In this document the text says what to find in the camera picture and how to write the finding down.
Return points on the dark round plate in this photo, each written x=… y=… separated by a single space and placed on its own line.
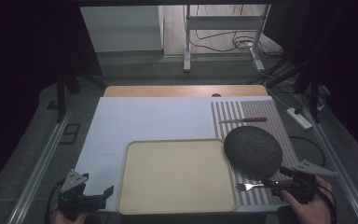
x=252 y=151

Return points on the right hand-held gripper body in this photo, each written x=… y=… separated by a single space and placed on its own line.
x=304 y=183

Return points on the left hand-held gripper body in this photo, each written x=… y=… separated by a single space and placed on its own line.
x=74 y=199

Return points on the person's left hand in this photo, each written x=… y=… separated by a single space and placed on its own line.
x=62 y=219

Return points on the black metal stand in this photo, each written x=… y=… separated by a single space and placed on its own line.
x=61 y=96
x=314 y=99

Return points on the white cabinet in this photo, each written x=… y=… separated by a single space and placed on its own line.
x=121 y=28

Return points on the person's right hand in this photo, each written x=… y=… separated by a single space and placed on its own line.
x=318 y=208

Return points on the white table cover sheet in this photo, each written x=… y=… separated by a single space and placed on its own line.
x=149 y=121

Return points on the black floor socket frame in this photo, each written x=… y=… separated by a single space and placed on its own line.
x=71 y=133

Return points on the white metal desk frame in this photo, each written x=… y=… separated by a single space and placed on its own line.
x=187 y=37

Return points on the aluminium rail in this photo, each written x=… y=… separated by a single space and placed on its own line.
x=341 y=168
x=40 y=168

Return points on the striped placemat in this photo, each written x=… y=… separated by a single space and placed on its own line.
x=268 y=110

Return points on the white power strip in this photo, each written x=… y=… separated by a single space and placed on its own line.
x=299 y=118

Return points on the beige rectangular tray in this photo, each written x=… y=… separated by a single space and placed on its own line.
x=177 y=175

